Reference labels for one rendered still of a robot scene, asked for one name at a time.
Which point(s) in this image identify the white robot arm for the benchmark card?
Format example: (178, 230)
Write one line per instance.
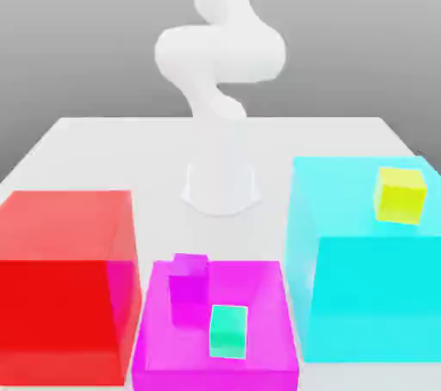
(220, 53)

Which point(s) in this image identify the small purple cube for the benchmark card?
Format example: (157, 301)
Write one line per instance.
(188, 289)

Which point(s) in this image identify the small green cube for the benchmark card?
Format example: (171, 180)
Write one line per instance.
(228, 332)

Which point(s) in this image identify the small yellow cube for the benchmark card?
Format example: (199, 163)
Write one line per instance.
(401, 199)

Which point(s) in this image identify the large magenta box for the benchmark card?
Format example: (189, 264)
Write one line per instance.
(268, 329)

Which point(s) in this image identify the large cyan box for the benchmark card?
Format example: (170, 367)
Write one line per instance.
(361, 294)

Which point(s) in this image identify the large red box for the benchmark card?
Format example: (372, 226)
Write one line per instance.
(51, 294)

